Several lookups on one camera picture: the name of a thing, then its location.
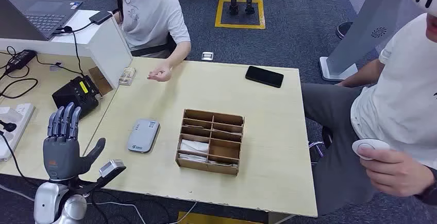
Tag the black power adapter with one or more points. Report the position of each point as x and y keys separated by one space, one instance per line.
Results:
x=20 y=60

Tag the white VR controller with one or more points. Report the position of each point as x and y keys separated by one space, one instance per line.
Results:
x=370 y=144

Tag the brown cardboard piece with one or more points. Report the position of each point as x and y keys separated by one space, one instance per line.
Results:
x=100 y=81

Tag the metal floor socket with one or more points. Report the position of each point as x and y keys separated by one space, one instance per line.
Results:
x=207 y=56

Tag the stack of patterned cards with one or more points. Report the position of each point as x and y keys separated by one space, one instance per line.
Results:
x=127 y=76

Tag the white desk partition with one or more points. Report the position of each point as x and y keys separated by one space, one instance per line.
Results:
x=102 y=45

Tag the grey slanted kiosk stand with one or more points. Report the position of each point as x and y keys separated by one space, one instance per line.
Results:
x=368 y=21

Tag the black smartphone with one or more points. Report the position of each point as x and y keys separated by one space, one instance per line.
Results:
x=264 y=76

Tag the black power plug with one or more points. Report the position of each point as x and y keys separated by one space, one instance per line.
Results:
x=8 y=126

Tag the person with VR headset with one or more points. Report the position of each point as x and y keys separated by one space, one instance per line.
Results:
x=403 y=96

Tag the headset person's right forearm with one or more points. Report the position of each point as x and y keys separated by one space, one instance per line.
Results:
x=365 y=74

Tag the wooden compartment box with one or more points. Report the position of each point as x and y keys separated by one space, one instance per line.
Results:
x=204 y=169

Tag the grey card reader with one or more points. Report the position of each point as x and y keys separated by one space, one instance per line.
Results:
x=143 y=135

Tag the dark grey laptop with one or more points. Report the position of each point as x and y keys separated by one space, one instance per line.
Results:
x=44 y=14

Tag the black external drive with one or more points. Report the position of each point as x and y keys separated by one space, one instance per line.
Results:
x=100 y=17

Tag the black wristwatch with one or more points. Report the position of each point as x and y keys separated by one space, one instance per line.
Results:
x=430 y=188

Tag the black shoe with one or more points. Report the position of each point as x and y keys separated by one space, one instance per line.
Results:
x=343 y=29

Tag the person's left forearm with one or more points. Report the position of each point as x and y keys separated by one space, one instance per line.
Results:
x=179 y=57

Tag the hotel room key card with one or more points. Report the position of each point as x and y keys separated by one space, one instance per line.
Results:
x=222 y=163
x=232 y=132
x=199 y=126
x=193 y=158
x=194 y=146

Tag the black box computer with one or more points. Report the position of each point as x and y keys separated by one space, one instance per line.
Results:
x=73 y=94

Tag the white power strip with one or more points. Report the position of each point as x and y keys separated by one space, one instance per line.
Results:
x=20 y=116

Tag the yellow floor tape patch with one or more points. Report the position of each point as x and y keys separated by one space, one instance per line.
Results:
x=211 y=219

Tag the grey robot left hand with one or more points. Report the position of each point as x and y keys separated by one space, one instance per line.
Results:
x=61 y=154

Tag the headset person's left hand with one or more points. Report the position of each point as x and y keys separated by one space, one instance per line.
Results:
x=396 y=174

